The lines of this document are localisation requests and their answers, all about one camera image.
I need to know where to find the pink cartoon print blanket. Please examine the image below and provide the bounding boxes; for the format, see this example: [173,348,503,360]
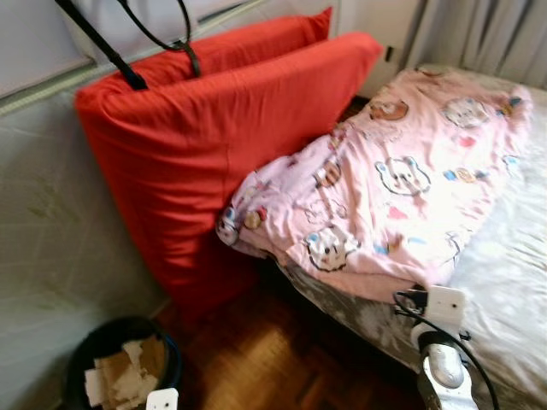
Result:
[215,67,535,304]

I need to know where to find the thick black racket handle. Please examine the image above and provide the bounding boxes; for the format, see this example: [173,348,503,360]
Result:
[54,0,148,91]

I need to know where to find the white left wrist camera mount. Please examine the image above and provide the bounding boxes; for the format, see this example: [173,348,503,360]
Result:
[145,388,180,410]

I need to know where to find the black waste bin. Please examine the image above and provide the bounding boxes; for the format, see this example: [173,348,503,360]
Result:
[64,316,183,410]

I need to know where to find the beige padded board with rail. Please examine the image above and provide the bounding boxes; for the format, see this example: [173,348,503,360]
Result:
[0,0,266,402]

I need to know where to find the large red cushion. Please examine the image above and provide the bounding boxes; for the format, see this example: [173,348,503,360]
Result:
[74,32,384,317]

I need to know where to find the grey curtain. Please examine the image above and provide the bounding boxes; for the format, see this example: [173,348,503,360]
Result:
[409,0,547,86]

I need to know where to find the bed with beige floral sheet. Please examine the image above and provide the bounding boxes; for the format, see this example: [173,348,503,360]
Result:
[278,64,547,410]

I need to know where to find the small red cushion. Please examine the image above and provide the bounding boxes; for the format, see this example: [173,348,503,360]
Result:
[111,7,334,82]

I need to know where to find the torn cardboard scraps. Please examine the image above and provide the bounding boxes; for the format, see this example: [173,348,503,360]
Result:
[84,335,170,410]

